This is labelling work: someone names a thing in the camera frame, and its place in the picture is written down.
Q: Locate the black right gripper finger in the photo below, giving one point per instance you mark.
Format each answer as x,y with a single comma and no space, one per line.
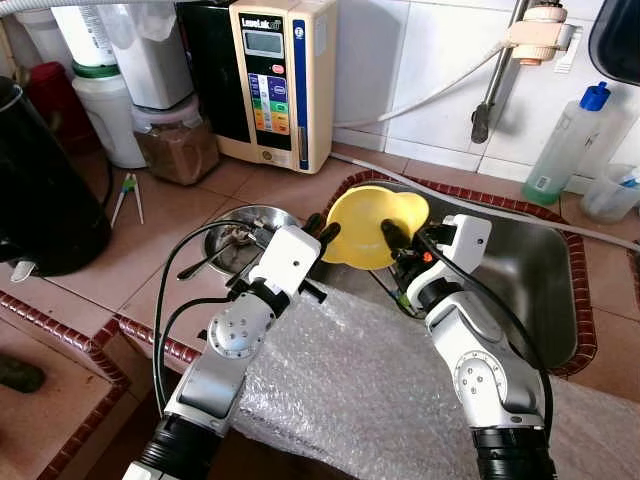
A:
396,236

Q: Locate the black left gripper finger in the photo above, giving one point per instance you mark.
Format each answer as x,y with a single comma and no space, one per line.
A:
313,224
330,240

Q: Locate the yellow plastic bowl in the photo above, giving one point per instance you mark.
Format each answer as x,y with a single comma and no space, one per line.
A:
360,225

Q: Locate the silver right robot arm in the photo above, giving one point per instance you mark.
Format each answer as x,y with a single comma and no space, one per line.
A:
480,380

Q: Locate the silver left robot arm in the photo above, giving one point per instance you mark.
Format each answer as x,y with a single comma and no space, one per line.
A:
215,385

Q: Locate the shallow steel bowl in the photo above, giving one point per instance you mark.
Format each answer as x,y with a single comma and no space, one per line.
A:
255,222

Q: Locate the stainless steel sink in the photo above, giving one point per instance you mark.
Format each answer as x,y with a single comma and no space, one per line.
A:
520,280

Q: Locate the clear bubble wrap sheet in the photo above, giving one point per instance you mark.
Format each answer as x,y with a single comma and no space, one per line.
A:
370,400

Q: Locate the clear jar brown contents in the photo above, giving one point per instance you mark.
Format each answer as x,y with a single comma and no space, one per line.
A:
178,150

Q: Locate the beige water ionizer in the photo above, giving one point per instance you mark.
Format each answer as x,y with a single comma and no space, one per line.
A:
290,60

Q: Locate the clear bottle green liquid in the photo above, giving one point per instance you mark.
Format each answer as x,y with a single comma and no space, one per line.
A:
560,160

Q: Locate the white green tongs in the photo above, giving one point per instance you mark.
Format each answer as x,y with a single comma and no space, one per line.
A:
128,182

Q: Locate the clear plastic cup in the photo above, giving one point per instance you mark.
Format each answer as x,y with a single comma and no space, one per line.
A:
610,200

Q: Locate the white plastic container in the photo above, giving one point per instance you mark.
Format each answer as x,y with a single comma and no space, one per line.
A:
150,60

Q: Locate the faucet with beige fitting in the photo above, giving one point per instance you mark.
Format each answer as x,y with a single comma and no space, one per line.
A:
540,35

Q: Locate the black kettle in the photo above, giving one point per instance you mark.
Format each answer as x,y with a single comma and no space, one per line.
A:
50,200

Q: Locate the red container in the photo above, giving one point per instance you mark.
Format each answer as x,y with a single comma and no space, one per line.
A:
50,100

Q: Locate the black frying pan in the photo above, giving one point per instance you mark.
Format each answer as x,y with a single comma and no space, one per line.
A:
620,40

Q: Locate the dark green object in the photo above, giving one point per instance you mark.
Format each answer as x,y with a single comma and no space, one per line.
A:
20,375

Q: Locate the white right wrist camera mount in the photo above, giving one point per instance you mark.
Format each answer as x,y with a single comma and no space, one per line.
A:
465,240

